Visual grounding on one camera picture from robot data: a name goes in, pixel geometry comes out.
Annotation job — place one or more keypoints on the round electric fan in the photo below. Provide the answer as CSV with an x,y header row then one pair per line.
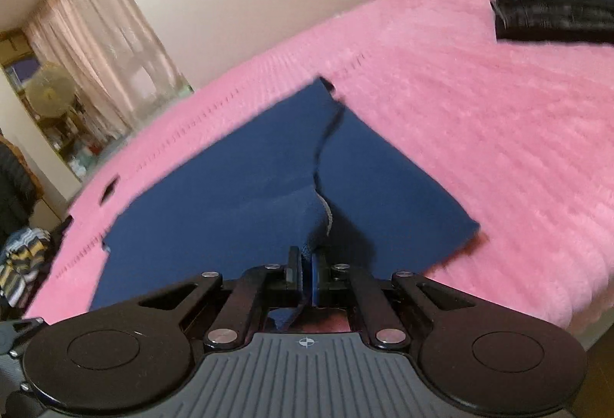
x,y
49,91

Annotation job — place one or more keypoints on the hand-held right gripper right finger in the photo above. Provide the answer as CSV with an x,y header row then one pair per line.
x,y
315,279

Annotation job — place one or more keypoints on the navy blue garment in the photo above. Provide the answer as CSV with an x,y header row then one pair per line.
x,y
216,187

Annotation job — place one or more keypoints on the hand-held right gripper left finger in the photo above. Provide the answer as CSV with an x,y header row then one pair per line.
x,y
293,274

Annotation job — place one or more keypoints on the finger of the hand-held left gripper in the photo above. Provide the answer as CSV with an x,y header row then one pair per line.
x,y
12,336

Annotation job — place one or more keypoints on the dark padded jacket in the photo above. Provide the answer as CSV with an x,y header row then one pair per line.
x,y
14,192

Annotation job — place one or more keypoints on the pink ribbed blanket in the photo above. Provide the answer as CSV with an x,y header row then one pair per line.
x,y
479,125

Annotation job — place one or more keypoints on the striped clothes heap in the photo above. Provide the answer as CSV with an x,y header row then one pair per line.
x,y
21,264

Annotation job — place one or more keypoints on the sheer beige curtain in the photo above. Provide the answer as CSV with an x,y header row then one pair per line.
x,y
100,29

